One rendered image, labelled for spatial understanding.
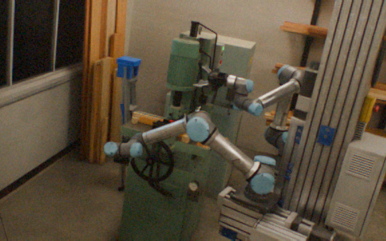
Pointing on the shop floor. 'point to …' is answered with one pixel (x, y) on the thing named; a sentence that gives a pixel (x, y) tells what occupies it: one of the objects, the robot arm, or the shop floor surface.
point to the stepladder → (128, 72)
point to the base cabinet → (161, 205)
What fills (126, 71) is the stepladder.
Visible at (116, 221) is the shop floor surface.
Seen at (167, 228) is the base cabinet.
